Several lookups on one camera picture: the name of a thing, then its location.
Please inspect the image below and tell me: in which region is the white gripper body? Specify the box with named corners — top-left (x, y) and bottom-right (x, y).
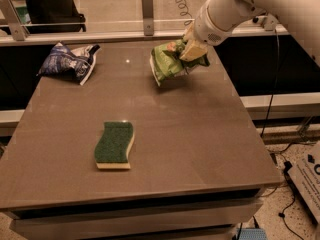
top-left (193, 0), bottom-right (231, 46)

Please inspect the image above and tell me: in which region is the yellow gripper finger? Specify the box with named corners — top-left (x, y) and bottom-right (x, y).
top-left (180, 40), bottom-right (208, 62)
top-left (183, 23), bottom-right (194, 42)

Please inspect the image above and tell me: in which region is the green jalapeno chip bag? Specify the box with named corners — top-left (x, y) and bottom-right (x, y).
top-left (150, 39), bottom-right (210, 86)

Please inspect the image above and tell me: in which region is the blue chip bag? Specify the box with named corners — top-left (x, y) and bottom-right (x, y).
top-left (38, 42), bottom-right (100, 86)

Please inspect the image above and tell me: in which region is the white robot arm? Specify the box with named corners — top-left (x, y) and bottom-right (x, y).
top-left (180, 0), bottom-right (320, 65)

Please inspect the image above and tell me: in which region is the green yellow sponge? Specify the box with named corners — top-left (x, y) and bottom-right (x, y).
top-left (94, 121), bottom-right (135, 170)

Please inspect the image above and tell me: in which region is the brown table with drawers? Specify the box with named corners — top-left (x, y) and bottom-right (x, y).
top-left (0, 42), bottom-right (281, 240)

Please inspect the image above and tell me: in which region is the black office chair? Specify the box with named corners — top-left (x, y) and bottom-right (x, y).
top-left (25, 0), bottom-right (86, 34)

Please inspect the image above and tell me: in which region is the glass barrier panel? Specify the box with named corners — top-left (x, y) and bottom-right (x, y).
top-left (0, 0), bottom-right (214, 35)

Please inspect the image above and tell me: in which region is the grey printed board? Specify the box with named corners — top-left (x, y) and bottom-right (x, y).
top-left (288, 143), bottom-right (320, 224)

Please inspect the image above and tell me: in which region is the black coiled cable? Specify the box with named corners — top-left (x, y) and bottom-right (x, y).
top-left (167, 0), bottom-right (201, 29)

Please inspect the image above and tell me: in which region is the middle metal bracket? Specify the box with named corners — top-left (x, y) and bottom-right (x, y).
top-left (141, 0), bottom-right (154, 36)

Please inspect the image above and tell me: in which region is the black floor cable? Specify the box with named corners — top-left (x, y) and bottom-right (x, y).
top-left (259, 30), bottom-right (306, 240)

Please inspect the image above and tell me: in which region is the left metal bracket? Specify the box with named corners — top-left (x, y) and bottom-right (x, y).
top-left (0, 0), bottom-right (29, 41)

